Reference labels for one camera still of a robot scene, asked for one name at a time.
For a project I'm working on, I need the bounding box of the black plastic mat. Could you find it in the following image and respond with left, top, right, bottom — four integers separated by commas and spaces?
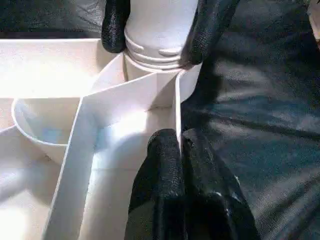
0, 0, 320, 240

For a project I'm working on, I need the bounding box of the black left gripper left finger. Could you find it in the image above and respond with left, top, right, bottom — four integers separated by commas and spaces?
124, 128, 186, 240

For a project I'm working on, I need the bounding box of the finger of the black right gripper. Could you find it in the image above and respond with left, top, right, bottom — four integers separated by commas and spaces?
183, 0, 238, 65
101, 0, 132, 53

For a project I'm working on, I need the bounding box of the white plastic table leg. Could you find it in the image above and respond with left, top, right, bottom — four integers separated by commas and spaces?
123, 0, 201, 72

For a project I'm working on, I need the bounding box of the white plastic table top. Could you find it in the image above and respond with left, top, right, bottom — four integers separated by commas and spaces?
0, 37, 203, 240

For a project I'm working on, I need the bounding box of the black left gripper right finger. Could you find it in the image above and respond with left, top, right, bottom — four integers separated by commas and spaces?
181, 128, 261, 240

